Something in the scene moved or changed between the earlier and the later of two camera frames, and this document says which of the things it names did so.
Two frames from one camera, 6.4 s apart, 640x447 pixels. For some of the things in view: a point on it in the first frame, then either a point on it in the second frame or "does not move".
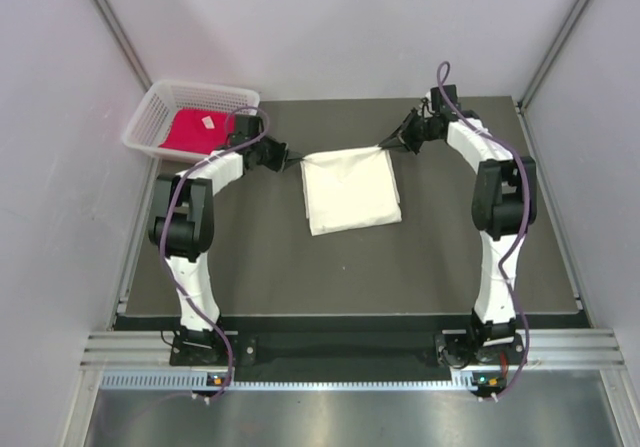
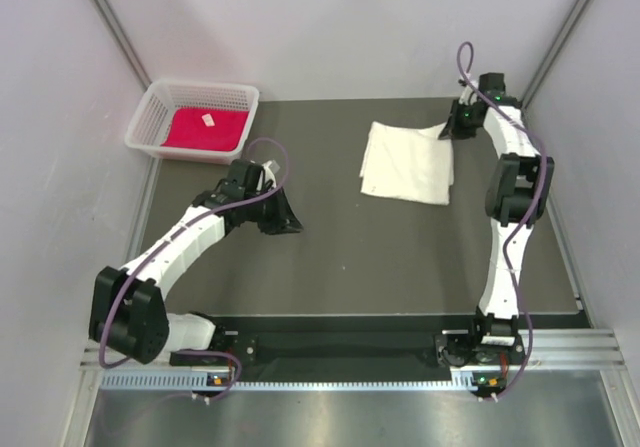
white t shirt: x=350 y=190 to x=408 y=163
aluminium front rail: x=547 y=351 does not move
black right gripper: x=402 y=138 to x=451 y=129
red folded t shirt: x=205 y=131 does not move
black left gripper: x=281 y=155 to x=286 y=223
